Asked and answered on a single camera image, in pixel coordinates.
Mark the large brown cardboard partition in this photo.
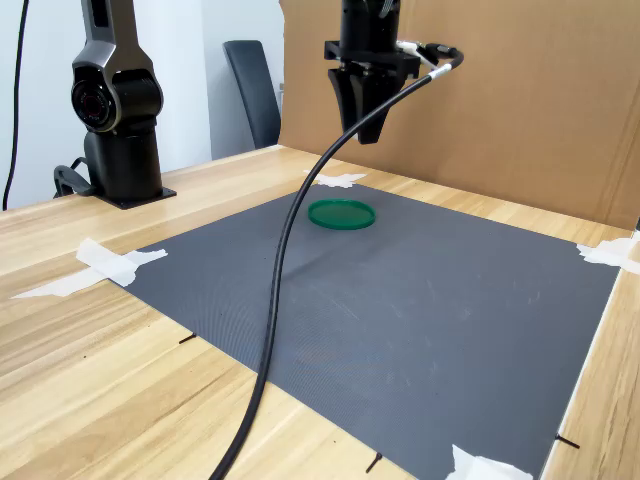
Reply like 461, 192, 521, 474
277, 0, 640, 232

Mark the thin black hanging cable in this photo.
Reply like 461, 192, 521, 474
1, 0, 32, 212

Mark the thick black camera cable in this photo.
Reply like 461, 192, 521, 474
207, 43, 466, 480

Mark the dark grey mat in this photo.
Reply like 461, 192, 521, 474
119, 182, 622, 480

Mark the round green lid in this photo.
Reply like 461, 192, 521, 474
307, 198, 377, 232

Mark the black chair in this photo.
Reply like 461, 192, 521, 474
222, 40, 283, 151

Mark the black base cable plug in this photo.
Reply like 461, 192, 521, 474
53, 156, 97, 199

